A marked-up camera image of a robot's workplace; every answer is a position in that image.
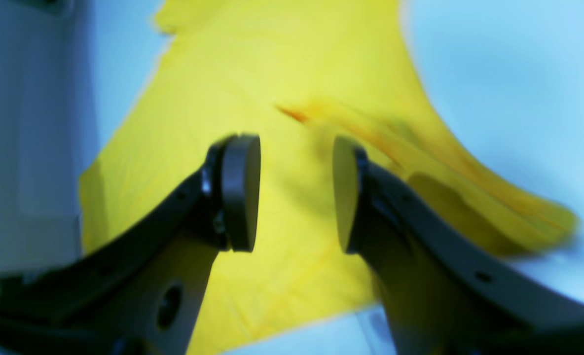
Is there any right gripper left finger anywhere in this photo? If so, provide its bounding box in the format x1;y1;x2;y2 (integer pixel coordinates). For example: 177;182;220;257
0;135;261;355

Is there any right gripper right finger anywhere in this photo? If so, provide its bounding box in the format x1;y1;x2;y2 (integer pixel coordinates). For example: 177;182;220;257
332;137;584;355

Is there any orange yellow T-shirt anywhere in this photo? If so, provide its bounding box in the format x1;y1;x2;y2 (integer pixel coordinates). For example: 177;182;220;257
80;0;578;355

